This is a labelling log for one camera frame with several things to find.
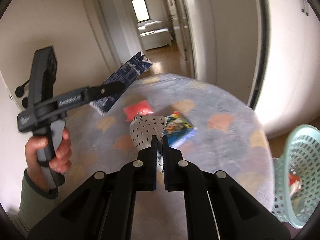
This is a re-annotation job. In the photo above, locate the red snack packet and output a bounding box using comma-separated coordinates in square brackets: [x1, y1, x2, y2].
[289, 173, 302, 197]

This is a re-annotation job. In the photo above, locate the black dotted white paper bag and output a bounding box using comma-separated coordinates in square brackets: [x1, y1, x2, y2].
[129, 115, 168, 173]

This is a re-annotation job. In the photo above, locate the green grey sleeve forearm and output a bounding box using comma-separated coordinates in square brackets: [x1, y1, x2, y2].
[7, 170, 59, 238]

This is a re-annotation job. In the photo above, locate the pink small packet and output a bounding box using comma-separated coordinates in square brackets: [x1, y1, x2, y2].
[124, 100, 154, 122]

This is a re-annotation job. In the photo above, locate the teal plastic laundry basket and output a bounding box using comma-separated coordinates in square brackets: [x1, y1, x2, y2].
[272, 125, 319, 229]

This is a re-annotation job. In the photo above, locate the black door handle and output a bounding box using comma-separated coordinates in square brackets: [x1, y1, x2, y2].
[15, 79, 30, 98]

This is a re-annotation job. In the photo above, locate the round floral tablecloth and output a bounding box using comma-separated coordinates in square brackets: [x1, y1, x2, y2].
[57, 73, 276, 240]

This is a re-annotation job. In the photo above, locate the person's left hand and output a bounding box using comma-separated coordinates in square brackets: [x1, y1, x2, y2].
[25, 126, 72, 192]

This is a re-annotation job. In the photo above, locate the blue white milk carton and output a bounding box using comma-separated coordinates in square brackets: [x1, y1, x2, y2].
[89, 52, 152, 115]

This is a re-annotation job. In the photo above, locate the white wardrobe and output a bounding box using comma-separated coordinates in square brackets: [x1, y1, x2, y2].
[255, 0, 319, 138]

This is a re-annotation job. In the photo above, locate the colourful blue snack packet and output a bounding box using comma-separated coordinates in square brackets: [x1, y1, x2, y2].
[163, 112, 197, 148]

